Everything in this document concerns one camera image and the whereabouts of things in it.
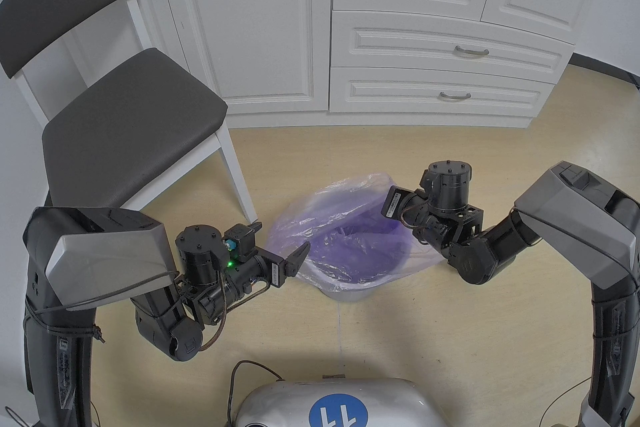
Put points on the white chair dark grey cushions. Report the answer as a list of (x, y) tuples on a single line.
[(125, 135)]

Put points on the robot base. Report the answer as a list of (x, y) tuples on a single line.
[(345, 400)]

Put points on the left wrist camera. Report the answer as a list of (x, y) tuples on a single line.
[(240, 242)]

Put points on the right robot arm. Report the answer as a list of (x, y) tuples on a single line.
[(575, 210)]

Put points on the white trash bin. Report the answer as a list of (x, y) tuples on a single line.
[(345, 294)]

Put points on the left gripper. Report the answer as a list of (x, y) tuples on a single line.
[(255, 272)]

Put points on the purple plastic bag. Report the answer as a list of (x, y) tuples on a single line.
[(350, 235)]

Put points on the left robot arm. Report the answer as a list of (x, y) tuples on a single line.
[(100, 255)]

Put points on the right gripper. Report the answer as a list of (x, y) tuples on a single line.
[(410, 207)]

